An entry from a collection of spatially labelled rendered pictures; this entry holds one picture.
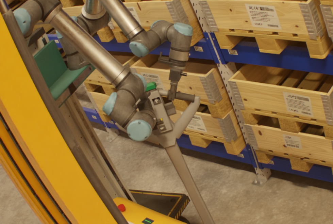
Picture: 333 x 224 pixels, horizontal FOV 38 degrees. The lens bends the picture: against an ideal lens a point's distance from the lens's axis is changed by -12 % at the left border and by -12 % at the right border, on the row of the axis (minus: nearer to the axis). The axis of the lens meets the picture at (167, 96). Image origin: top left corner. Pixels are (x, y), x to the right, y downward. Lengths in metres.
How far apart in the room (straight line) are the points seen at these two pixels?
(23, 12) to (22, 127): 0.64
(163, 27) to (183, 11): 0.79
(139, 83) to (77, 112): 1.04
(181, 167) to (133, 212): 0.35
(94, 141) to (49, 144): 1.60
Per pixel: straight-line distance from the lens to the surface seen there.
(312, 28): 2.63
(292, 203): 3.61
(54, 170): 1.73
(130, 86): 2.18
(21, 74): 1.62
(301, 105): 3.00
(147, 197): 3.71
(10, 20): 1.59
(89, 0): 2.88
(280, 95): 3.06
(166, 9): 3.30
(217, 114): 3.60
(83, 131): 3.23
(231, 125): 3.67
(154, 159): 4.65
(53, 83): 3.00
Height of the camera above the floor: 2.49
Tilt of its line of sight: 27 degrees down
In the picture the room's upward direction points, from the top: 24 degrees counter-clockwise
